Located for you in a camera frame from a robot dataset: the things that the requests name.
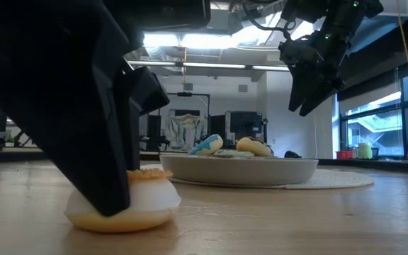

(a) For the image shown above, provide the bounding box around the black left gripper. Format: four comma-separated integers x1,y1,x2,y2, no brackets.
101,0,212,171

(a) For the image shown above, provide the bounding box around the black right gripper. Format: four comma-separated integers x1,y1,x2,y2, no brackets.
278,30,350,117

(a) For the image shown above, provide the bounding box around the blue frosted donut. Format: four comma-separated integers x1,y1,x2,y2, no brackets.
188,133,224,156

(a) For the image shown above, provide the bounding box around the chocolate sprinkle donut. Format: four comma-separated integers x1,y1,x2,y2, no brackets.
235,136,275,157

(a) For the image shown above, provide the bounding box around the white donut with orange crumbs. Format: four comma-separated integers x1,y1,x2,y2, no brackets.
64,168,182,234

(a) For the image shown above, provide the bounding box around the pale draped sheet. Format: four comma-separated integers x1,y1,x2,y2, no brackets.
161,109,208,152

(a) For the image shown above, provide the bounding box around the ceiling light strip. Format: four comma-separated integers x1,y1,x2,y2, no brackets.
127,59,290,72

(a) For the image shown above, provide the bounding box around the yellow-green container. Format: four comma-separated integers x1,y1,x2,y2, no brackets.
358,142,373,159

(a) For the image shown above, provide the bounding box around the black cabinet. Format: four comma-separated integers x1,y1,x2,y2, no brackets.
210,110,266,149

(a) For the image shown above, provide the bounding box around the white woven round placemat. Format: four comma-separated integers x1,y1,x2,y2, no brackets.
140,163,375,190

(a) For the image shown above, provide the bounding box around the pale teal frosted donut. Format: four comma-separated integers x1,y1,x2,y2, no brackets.
212,149,256,159

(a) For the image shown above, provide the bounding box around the grey round plate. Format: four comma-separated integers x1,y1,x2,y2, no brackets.
159,154,319,187

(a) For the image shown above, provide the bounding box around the black stand frame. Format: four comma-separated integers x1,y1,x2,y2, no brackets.
167,91,211,136

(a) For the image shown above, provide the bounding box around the black looped gripper cable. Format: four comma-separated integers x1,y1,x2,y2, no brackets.
242,2,297,40

